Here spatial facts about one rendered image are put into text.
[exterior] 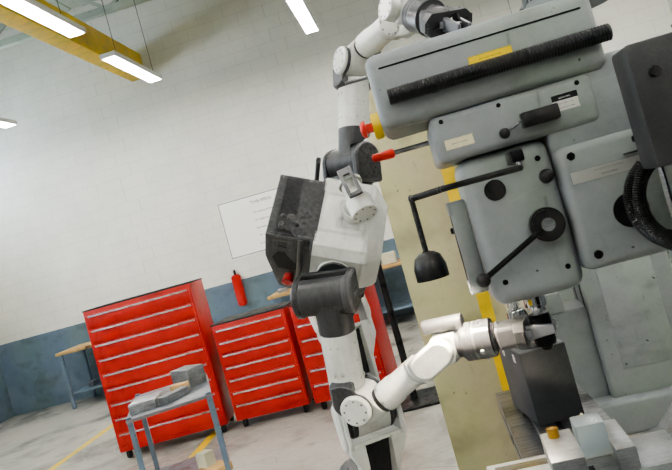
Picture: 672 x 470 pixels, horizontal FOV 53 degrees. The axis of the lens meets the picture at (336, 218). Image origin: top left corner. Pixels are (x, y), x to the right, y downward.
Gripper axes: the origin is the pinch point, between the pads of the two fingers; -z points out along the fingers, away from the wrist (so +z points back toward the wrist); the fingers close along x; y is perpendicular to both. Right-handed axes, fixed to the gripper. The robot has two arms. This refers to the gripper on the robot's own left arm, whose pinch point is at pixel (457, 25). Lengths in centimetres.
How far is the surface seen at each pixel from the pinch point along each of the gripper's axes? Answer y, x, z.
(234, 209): -439, -130, 829
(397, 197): -109, -52, 129
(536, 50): -1.4, -2.7, -23.9
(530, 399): -88, -4, -28
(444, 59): -3.2, 11.1, -12.4
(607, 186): -27.5, -11.2, -37.8
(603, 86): -9.9, -16.0, -29.0
